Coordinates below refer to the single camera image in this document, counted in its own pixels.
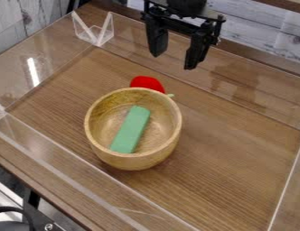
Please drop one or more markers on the clear acrylic corner bracket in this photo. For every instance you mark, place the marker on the clear acrylic corner bracket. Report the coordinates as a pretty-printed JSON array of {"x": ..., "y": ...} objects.
[{"x": 95, "y": 35}]

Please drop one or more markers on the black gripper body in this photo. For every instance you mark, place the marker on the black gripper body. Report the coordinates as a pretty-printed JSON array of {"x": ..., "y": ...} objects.
[{"x": 185, "y": 16}]

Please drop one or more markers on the wooden bowl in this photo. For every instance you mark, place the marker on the wooden bowl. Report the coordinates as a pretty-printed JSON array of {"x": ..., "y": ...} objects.
[{"x": 160, "y": 135}]

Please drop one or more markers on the green rectangular block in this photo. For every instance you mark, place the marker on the green rectangular block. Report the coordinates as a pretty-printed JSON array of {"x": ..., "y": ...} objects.
[{"x": 130, "y": 130}]

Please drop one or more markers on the clear acrylic enclosure wall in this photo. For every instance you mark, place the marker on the clear acrylic enclosure wall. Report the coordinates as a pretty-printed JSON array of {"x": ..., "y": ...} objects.
[{"x": 230, "y": 178}]

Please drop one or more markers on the red plush strawberry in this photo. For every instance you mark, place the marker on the red plush strawberry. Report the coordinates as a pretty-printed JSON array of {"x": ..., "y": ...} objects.
[{"x": 150, "y": 83}]

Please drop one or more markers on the black table leg frame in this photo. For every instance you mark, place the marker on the black table leg frame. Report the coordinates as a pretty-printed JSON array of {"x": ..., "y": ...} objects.
[{"x": 42, "y": 222}]

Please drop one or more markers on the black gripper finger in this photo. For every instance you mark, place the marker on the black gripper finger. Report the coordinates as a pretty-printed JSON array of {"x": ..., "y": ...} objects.
[
  {"x": 156, "y": 35},
  {"x": 198, "y": 48}
]

